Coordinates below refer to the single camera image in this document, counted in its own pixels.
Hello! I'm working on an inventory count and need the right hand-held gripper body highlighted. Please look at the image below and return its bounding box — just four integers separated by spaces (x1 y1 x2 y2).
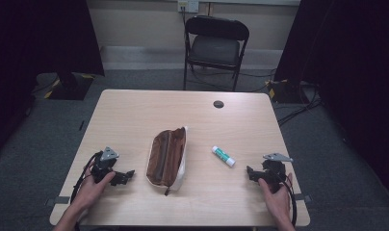
260 152 295 194

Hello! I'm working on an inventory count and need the open brown and white pencil case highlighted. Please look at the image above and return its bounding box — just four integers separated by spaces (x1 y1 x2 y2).
145 125 189 197

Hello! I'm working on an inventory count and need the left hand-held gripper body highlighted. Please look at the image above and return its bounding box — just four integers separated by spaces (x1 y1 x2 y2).
91 146 123 187

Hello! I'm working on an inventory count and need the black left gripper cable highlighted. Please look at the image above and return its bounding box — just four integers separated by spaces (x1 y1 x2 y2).
69 151 102 204

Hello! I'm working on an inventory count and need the dark curtain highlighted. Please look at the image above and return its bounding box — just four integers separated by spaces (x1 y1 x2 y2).
0 0 106 162
273 0 389 205

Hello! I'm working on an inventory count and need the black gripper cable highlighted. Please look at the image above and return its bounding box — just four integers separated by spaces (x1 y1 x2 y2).
69 151 102 204
280 174 298 227

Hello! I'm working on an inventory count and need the black stand base with yellow tape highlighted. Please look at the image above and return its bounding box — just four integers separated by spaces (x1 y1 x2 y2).
265 78 312 105
43 72 96 101

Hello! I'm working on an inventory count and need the white wall socket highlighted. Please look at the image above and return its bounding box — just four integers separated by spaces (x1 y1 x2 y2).
177 0 200 14

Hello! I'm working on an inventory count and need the person's right hand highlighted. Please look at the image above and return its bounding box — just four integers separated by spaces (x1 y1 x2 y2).
257 172 295 223

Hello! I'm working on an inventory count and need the bundle of black floor cables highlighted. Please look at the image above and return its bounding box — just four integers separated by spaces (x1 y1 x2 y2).
276 81 324 128

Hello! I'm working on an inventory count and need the white and green glue stick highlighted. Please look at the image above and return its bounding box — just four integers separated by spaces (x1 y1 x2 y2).
211 145 237 168

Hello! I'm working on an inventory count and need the black folding chair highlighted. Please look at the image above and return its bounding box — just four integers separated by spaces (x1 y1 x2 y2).
183 14 250 92

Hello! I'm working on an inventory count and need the person's left hand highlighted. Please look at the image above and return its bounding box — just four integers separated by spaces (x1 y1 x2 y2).
69 161 117 214

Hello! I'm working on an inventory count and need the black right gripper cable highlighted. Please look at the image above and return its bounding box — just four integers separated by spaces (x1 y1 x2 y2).
280 174 298 227

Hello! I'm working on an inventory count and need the grey table edge bracket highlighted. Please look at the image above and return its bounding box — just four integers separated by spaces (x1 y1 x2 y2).
43 195 71 207
293 192 313 204

